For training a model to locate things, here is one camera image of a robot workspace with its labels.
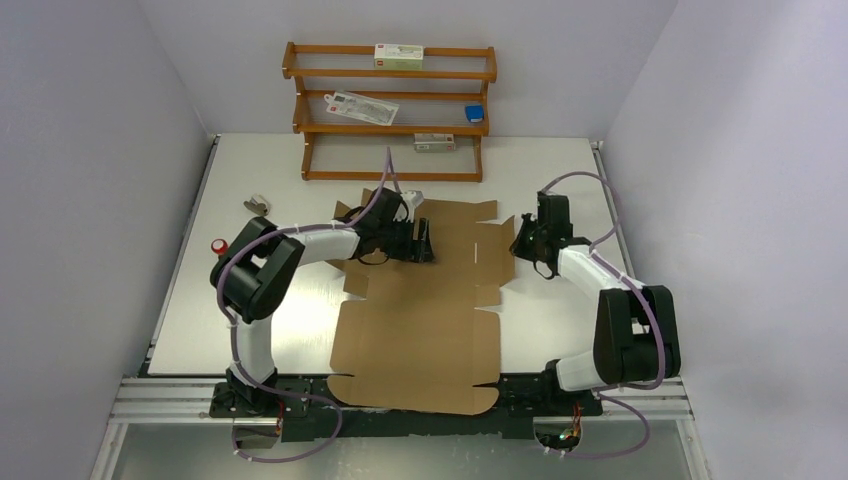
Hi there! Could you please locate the white green box top shelf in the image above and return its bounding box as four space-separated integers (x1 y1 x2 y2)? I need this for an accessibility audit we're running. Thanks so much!
373 43 425 71

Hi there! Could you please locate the clear plastic blister package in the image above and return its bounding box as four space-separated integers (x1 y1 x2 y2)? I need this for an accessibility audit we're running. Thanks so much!
323 91 400 126

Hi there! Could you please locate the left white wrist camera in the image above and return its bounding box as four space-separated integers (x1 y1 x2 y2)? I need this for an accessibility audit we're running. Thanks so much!
399 190 424 222

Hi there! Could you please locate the wooden three-tier shelf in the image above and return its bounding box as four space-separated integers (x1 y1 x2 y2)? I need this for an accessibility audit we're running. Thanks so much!
281 42 498 182

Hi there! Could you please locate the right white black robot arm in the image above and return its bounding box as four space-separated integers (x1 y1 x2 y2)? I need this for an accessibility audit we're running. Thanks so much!
510 191 682 414

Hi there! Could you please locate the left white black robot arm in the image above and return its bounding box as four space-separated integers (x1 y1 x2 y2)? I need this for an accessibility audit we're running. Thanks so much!
210 188 435 416

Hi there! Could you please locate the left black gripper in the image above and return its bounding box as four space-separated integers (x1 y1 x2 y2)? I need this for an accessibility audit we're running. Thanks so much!
378 216 436 264

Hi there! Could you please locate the small blue object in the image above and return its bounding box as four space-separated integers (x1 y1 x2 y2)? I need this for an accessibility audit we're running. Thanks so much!
464 104 486 124

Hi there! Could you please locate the small white red box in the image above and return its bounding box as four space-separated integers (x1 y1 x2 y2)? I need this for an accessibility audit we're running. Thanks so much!
413 133 456 153

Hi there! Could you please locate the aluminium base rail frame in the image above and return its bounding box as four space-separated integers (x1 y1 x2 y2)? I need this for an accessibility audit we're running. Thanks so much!
109 373 694 442

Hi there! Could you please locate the small grey brown clip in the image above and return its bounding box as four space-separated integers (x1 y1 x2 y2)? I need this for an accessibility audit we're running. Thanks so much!
243 194 271 217

